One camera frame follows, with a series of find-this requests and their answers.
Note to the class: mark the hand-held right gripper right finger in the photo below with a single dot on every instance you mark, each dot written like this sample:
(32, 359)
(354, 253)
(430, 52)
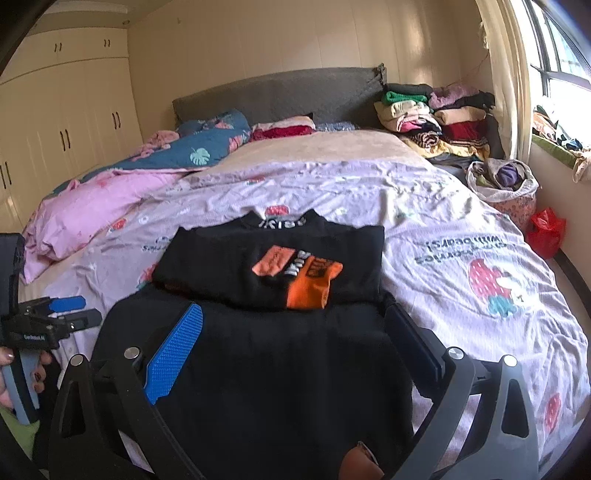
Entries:
(412, 338)

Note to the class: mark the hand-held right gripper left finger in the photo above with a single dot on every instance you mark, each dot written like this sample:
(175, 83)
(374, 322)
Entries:
(178, 350)

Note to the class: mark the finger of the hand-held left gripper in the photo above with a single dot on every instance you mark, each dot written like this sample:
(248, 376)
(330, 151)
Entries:
(85, 319)
(69, 304)

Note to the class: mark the black sweater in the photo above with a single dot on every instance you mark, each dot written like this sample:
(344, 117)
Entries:
(277, 392)

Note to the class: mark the pile of folded clothes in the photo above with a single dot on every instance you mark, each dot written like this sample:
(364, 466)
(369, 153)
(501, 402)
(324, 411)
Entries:
(415, 115)

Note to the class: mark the clothes on windowsill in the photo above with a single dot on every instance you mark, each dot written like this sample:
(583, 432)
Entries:
(554, 134)

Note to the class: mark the person's left hand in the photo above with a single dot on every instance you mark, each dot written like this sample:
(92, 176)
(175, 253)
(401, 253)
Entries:
(4, 392)

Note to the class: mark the person's right hand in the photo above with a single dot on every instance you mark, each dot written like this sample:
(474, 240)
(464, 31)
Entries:
(360, 464)

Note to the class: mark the lilac strawberry printed quilt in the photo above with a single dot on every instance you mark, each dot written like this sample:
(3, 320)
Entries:
(461, 286)

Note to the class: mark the pink quilt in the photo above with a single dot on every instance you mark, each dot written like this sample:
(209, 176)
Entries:
(92, 207)

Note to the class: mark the red plastic bag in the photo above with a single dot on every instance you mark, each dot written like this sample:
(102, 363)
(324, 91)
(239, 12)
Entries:
(545, 230)

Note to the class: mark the floral cloth bag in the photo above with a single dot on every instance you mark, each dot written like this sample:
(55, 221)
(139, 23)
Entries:
(522, 203)

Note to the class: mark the cream wardrobe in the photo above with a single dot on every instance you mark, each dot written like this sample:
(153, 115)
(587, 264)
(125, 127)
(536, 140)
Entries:
(69, 115)

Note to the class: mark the beige blanket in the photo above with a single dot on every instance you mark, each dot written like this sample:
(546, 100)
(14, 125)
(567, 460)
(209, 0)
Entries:
(323, 147)

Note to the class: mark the blue floral quilt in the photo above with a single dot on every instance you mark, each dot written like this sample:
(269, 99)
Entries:
(207, 143)

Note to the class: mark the blue patterned pillow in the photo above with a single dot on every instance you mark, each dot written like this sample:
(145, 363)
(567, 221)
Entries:
(337, 126)

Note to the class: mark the red and pink pillow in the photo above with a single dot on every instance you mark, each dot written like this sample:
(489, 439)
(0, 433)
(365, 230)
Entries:
(281, 131)

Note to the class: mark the cream curtain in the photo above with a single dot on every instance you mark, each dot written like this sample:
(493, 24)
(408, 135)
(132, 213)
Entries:
(512, 92)

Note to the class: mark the grey padded headboard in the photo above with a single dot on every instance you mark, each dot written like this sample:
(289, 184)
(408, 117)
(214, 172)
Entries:
(286, 97)

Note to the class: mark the window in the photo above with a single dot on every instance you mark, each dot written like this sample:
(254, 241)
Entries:
(568, 46)

